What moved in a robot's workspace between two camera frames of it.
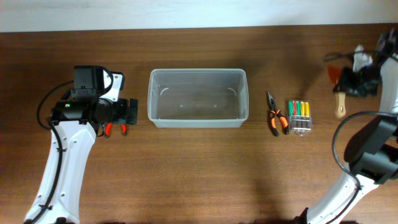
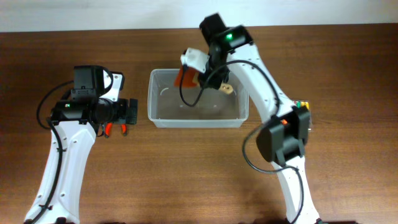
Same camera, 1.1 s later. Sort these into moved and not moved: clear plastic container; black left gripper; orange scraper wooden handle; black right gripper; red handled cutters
Moved: orange scraper wooden handle; black right gripper
Not moved: clear plastic container; black left gripper; red handled cutters
